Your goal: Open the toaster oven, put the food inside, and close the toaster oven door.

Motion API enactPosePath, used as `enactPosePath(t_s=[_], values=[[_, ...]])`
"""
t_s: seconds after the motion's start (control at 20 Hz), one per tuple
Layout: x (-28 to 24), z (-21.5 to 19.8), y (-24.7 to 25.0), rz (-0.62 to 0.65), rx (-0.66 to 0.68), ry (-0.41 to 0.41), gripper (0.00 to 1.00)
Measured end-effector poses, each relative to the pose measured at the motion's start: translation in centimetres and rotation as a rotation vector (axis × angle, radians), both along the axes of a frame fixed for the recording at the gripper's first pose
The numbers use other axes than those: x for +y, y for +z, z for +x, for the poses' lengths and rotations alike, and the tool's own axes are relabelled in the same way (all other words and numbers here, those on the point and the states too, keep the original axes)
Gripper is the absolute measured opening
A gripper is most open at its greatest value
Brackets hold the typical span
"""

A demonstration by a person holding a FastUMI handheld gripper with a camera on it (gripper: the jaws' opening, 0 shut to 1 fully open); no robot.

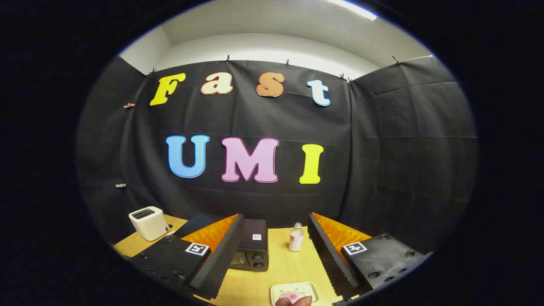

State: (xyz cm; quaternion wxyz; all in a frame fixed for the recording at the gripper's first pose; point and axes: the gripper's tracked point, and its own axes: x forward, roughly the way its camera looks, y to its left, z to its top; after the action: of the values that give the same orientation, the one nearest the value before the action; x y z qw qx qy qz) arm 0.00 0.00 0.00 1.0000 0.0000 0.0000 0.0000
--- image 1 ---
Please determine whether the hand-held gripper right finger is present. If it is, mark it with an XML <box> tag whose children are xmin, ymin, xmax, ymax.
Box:
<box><xmin>307</xmin><ymin>212</ymin><xmax>428</xmax><ymax>300</ymax></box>

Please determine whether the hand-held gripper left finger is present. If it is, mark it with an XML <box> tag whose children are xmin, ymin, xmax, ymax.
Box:
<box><xmin>127</xmin><ymin>213</ymin><xmax>246</xmax><ymax>300</ymax></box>

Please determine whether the black toaster oven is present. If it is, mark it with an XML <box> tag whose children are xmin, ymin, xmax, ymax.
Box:
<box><xmin>174</xmin><ymin>212</ymin><xmax>269</xmax><ymax>272</ymax></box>

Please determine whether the cream square plate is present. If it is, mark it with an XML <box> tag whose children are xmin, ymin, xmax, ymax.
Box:
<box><xmin>271</xmin><ymin>282</ymin><xmax>320</xmax><ymax>306</ymax></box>

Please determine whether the white toaster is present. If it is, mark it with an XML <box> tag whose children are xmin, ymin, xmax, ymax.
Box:
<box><xmin>128</xmin><ymin>207</ymin><xmax>170</xmax><ymax>242</ymax></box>

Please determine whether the clear bottle with white label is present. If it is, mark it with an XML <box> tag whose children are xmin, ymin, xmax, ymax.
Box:
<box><xmin>289</xmin><ymin>222</ymin><xmax>305</xmax><ymax>252</ymax></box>

